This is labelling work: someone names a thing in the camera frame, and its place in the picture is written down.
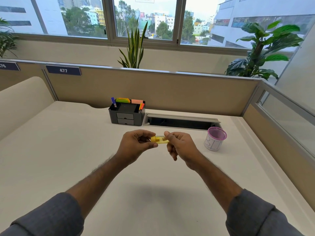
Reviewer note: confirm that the person's left hand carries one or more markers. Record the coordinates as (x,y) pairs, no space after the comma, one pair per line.
(130,147)

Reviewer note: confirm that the person's right hand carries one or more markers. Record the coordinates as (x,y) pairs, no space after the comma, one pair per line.
(183,148)

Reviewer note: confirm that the person's left thumb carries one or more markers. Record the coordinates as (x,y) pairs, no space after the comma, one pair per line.
(145,144)

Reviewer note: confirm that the person's right thumb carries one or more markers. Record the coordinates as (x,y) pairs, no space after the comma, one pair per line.
(168,135)

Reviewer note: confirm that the yellow highlighter pen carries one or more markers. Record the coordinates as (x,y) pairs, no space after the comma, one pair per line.
(160,139)

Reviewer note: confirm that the person's left forearm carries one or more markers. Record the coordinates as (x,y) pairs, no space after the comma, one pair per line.
(73,191)

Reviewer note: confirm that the person's right forearm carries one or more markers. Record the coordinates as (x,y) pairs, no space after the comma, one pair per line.
(236,194)

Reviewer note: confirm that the black desk organizer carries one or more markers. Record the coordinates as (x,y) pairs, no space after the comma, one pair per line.
(127,113)

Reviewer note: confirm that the orange highlighter pen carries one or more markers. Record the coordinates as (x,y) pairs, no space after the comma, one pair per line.
(141,107)

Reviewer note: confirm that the orange sticky notes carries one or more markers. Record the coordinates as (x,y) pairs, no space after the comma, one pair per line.
(137,101)

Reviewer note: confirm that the pink mesh pen cup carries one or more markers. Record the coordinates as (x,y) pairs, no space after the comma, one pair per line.
(214,139)

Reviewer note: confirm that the green sticky notes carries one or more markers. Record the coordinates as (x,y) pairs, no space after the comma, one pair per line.
(123,101)

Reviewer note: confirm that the tan desk partition panel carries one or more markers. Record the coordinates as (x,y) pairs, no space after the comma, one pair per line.
(147,89)

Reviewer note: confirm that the yellow sticky notes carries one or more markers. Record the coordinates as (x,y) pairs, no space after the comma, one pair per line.
(123,98)

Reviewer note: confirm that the blue marker pen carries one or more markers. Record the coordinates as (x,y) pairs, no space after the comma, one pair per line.
(114,102)

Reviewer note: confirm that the snake plant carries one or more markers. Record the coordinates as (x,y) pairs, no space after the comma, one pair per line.
(134,50)

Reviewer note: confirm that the dark blue desk label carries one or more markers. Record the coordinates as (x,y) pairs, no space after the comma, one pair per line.
(7,66)
(63,70)

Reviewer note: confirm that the glass side partition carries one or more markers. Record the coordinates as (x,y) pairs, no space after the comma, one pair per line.
(285,117)

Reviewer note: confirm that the broad leaf plant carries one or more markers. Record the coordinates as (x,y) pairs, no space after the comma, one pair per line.
(264,50)

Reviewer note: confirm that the cream desk side divider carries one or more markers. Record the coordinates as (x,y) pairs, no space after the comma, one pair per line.
(23,103)

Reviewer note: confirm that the palm plant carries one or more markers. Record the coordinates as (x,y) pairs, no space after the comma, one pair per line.
(7,38)

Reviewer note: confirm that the window frame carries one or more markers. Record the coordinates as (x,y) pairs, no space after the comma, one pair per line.
(147,41)

